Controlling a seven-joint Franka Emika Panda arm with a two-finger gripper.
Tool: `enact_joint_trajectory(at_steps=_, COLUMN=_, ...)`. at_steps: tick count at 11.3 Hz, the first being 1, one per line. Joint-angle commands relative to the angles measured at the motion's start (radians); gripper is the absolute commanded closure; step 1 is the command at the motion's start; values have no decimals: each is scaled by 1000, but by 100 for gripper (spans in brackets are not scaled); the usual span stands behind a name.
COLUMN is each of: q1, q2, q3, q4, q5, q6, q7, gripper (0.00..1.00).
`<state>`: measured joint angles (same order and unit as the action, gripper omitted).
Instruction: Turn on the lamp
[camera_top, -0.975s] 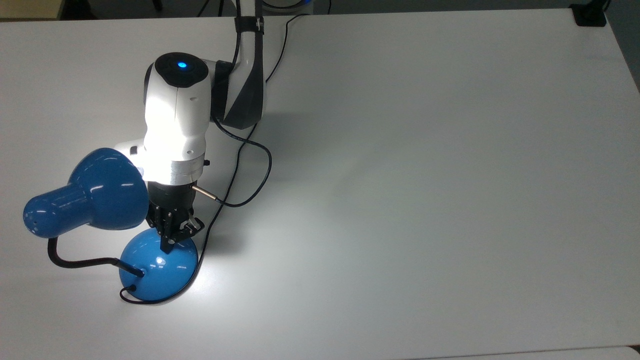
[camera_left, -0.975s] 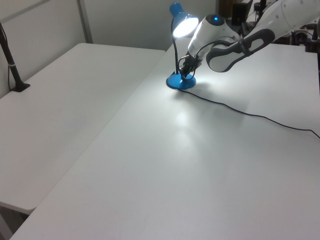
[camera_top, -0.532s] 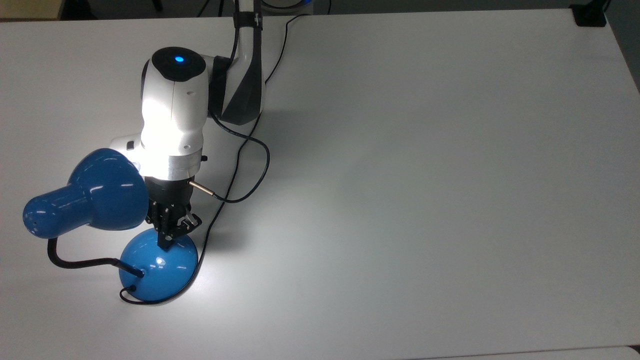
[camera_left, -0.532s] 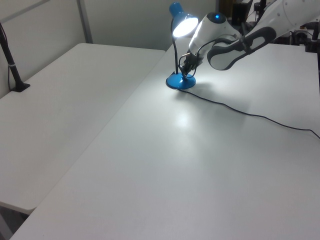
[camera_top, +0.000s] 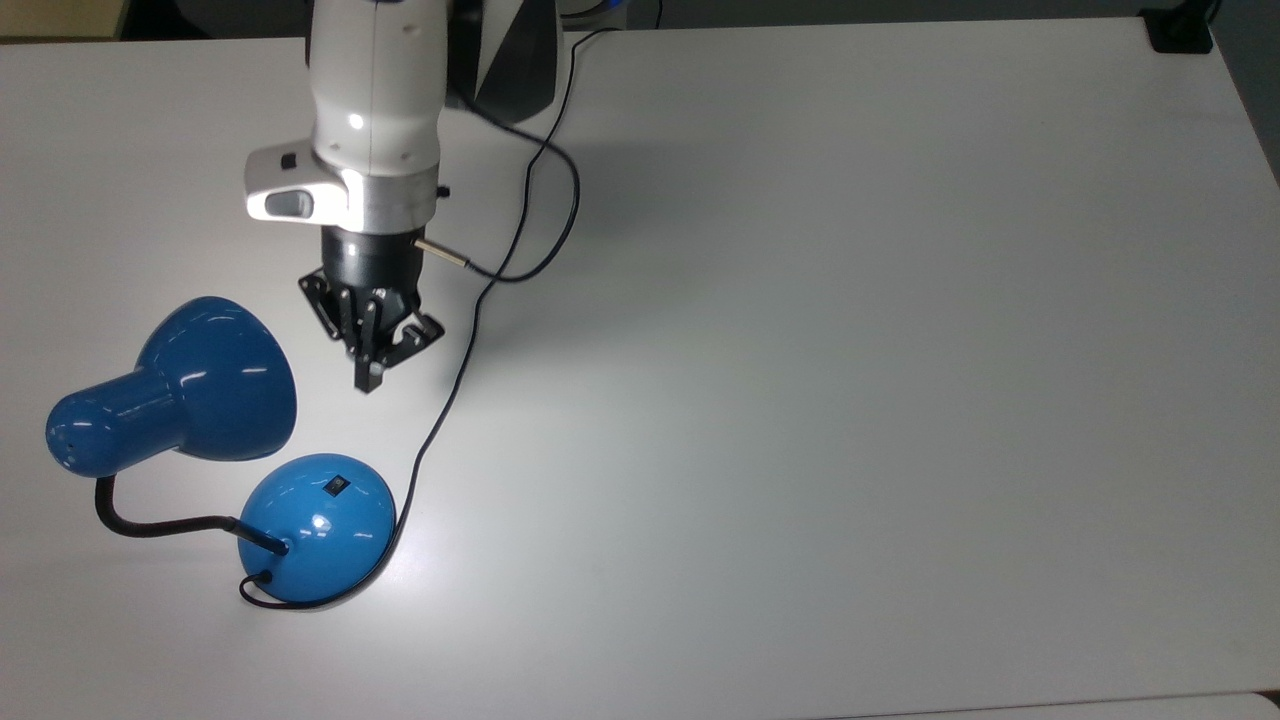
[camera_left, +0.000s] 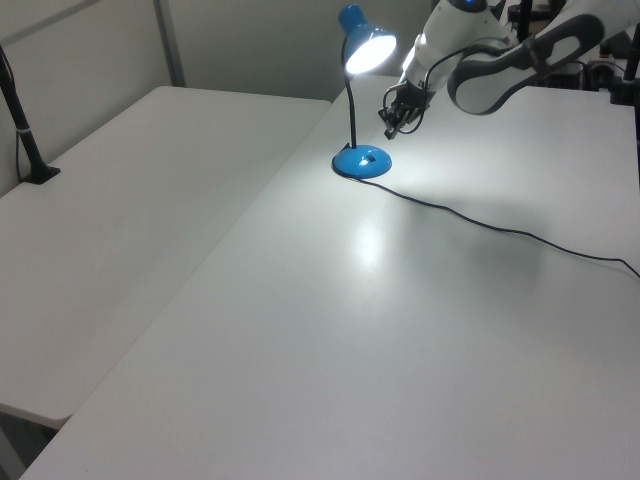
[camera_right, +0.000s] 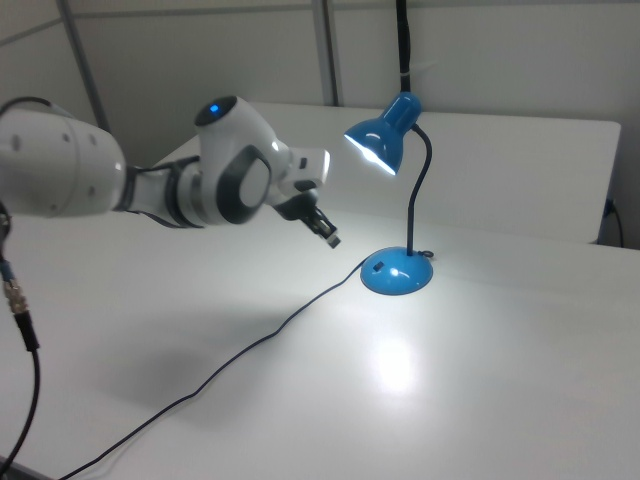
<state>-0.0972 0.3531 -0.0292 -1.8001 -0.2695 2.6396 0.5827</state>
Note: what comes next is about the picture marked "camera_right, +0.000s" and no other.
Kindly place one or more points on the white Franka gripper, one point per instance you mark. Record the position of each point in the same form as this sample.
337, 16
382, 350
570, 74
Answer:
307, 167

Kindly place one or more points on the blue gooseneck desk lamp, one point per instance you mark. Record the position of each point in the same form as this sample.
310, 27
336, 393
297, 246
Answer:
397, 272

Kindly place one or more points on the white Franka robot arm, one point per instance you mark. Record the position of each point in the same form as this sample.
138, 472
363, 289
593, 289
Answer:
75, 170

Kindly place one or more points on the grey metal partition post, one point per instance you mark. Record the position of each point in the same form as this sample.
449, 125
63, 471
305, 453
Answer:
85, 65
328, 50

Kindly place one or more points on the black camera stand pole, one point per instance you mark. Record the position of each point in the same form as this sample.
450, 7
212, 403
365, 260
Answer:
403, 45

